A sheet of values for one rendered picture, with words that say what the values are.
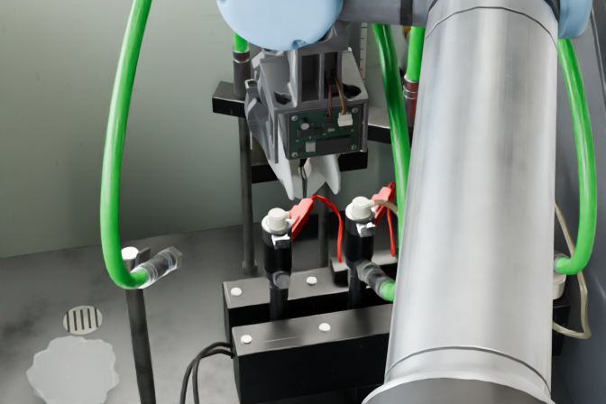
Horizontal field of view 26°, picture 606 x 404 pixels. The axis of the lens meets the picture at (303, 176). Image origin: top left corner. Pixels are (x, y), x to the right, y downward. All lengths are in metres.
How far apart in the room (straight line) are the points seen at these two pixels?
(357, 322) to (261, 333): 0.10
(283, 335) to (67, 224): 0.39
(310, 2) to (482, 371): 0.28
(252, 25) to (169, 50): 0.66
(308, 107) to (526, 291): 0.37
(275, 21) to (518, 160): 0.19
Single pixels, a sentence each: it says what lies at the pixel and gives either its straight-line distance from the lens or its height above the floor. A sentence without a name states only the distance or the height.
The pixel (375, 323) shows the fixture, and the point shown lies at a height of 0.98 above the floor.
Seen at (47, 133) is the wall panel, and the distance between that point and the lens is 1.49.
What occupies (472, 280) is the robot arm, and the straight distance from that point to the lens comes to 0.60.
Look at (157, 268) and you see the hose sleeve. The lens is 1.13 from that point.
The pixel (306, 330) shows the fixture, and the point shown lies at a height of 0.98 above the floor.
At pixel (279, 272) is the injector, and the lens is 1.25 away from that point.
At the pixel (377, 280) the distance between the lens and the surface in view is 1.17.
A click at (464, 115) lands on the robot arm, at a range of 0.66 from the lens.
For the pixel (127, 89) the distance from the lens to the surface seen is 0.98.
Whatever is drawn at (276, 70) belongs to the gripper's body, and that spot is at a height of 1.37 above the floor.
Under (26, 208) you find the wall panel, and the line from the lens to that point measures 1.56.
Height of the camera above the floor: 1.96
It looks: 43 degrees down
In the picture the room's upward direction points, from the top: straight up
